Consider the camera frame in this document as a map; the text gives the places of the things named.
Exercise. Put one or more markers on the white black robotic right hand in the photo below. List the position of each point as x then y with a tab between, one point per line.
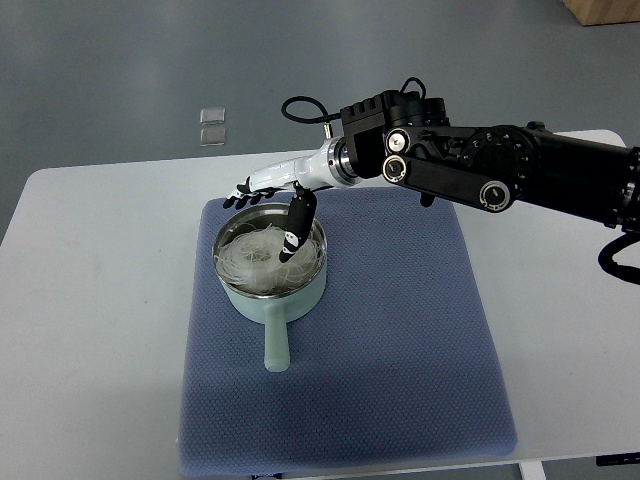
329	167

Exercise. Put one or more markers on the white vermicelli noodle bundle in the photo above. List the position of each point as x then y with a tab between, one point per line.
251	262

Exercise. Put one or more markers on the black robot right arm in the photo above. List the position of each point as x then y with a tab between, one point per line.
406	137

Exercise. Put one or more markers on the mint green steel pot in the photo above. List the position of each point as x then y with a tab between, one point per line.
274	312

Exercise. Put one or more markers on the blue textured table mat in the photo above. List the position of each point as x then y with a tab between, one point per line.
396	362

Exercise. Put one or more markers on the wooden box corner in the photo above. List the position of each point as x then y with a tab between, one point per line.
603	12

